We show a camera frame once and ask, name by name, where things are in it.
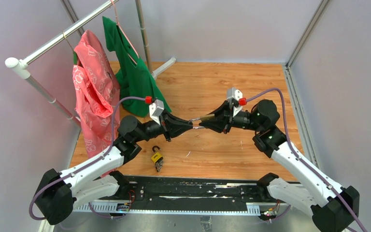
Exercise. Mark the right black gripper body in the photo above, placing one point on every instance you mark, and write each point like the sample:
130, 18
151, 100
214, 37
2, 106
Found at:
233, 121

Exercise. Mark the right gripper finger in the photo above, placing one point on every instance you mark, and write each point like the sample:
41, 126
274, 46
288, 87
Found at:
217, 124
223, 111

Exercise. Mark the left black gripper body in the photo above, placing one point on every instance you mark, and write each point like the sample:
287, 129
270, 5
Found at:
167, 136

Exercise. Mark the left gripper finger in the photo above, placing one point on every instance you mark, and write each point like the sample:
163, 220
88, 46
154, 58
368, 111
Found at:
177, 129
176, 122

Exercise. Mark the yellow black padlock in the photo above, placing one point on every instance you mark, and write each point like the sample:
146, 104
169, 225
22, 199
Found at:
157, 158

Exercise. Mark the brass padlock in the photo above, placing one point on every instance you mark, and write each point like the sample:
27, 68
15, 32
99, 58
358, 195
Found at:
202, 119

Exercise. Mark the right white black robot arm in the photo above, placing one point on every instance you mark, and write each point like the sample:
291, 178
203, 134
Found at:
331, 207

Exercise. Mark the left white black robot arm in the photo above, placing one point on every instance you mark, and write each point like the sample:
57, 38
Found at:
59, 193

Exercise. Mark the green garment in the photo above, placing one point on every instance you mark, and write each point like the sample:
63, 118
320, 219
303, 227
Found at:
133, 77

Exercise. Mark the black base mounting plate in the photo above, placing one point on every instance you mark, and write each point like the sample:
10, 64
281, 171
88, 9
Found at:
196, 195

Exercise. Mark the pink patterned garment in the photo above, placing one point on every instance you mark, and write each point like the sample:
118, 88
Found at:
97, 93

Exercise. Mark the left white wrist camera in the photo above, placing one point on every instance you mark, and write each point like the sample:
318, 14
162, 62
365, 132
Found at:
155, 111

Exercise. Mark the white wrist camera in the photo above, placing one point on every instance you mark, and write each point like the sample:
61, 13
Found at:
233, 97
155, 111

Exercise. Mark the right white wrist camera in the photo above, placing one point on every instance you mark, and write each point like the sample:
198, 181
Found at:
233, 97

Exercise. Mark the aluminium frame rail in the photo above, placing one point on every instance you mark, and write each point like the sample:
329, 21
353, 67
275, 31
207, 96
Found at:
298, 111

